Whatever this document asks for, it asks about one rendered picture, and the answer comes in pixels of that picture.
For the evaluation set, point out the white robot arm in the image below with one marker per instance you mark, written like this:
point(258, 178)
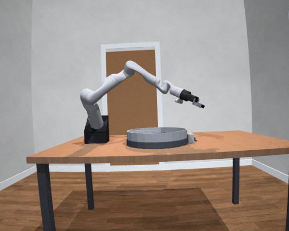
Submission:
point(90, 98)

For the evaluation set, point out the grey round turntable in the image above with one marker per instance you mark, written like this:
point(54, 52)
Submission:
point(158, 138)

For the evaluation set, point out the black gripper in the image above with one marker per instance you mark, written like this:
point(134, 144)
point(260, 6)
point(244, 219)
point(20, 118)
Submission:
point(185, 95)

